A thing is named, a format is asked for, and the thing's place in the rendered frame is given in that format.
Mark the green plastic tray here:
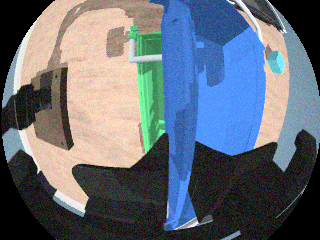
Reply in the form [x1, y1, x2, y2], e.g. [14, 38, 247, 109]
[128, 25, 165, 155]

